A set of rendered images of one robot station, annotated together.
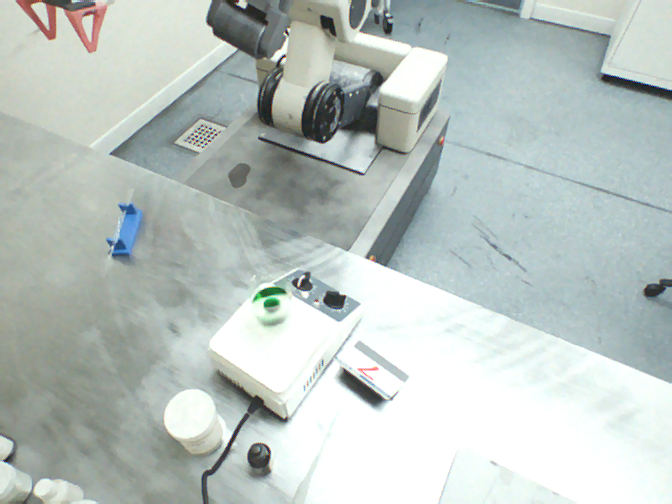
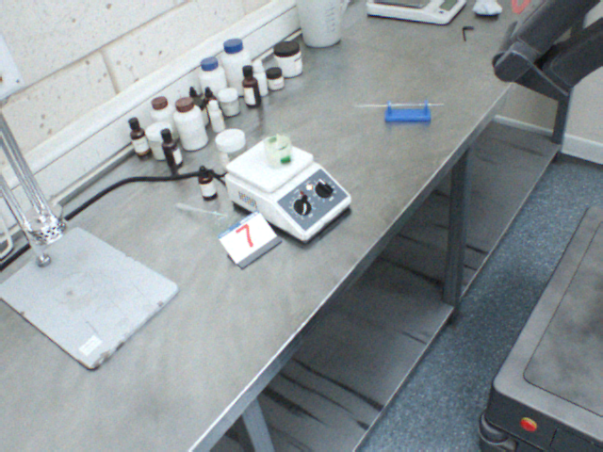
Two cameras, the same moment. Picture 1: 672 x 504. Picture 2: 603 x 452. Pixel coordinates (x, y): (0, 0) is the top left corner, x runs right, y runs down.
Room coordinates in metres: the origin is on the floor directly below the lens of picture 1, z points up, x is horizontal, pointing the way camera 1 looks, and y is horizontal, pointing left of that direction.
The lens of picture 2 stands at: (0.55, -0.77, 1.46)
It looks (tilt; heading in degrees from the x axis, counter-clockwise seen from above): 41 degrees down; 105
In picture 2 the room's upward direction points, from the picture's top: 9 degrees counter-clockwise
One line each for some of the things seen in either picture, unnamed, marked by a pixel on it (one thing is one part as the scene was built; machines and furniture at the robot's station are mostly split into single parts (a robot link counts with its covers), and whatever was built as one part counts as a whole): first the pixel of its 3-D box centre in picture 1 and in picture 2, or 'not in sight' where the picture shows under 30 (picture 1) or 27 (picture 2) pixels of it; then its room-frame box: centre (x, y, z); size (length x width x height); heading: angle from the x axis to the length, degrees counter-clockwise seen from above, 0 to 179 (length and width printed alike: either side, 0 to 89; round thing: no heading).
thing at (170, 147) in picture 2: not in sight; (170, 147); (0.04, 0.19, 0.79); 0.03 x 0.03 x 0.08
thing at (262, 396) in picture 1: (286, 335); (283, 186); (0.30, 0.06, 0.79); 0.22 x 0.13 x 0.08; 146
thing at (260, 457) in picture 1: (259, 456); (205, 180); (0.14, 0.09, 0.79); 0.03 x 0.03 x 0.07
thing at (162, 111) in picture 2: not in sight; (164, 119); (-0.01, 0.29, 0.80); 0.06 x 0.06 x 0.10
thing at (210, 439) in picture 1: (197, 423); (233, 153); (0.18, 0.17, 0.79); 0.06 x 0.06 x 0.08
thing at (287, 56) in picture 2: not in sight; (287, 58); (0.22, 0.58, 0.79); 0.07 x 0.07 x 0.07
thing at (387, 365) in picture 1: (372, 367); (249, 238); (0.26, -0.06, 0.77); 0.09 x 0.06 x 0.04; 51
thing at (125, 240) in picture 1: (123, 227); (407, 109); (0.53, 0.36, 0.77); 0.10 x 0.03 x 0.04; 1
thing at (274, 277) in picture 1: (273, 303); (277, 146); (0.30, 0.07, 0.87); 0.06 x 0.05 x 0.08; 85
